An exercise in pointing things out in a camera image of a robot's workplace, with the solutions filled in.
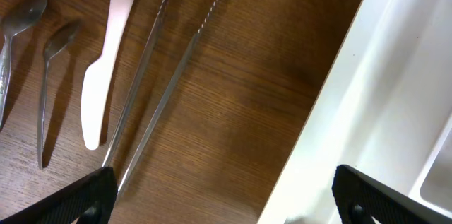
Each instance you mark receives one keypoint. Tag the large steel spoon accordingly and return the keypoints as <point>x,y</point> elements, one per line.
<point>21,17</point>

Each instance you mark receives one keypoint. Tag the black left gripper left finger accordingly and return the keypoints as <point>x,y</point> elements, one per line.
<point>90,199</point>

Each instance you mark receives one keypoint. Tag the white cutlery tray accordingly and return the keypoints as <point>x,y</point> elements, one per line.
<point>384,109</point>

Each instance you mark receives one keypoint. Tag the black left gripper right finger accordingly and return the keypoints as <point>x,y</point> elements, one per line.
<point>361,199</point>

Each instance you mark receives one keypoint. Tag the white plastic knife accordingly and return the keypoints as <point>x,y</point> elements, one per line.
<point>98,75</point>

